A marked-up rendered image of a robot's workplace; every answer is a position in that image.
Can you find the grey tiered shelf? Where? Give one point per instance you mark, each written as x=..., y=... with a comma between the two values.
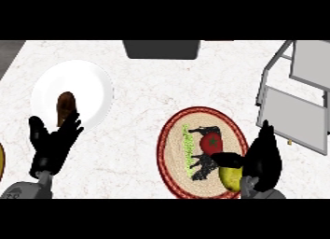
x=300, y=99

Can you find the yellow-green oblong fruit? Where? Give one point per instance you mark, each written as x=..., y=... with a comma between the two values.
x=230, y=179

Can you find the red tomato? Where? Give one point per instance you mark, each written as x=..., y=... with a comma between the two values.
x=212, y=143

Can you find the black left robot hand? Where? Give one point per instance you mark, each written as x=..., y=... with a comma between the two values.
x=53, y=146

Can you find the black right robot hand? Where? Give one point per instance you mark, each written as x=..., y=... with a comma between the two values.
x=262, y=158

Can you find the brown oblong food item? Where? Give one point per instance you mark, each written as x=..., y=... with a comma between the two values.
x=64, y=105

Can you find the white round plate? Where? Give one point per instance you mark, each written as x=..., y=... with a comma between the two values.
x=78, y=90

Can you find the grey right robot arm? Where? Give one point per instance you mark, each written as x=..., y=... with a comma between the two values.
x=259, y=191

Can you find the round woven red-rimmed placemat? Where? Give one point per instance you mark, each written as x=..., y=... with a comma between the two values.
x=181, y=149

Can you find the dark grey box appliance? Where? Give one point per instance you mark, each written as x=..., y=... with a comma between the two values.
x=162, y=49

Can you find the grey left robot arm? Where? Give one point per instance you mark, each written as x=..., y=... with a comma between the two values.
x=29, y=188

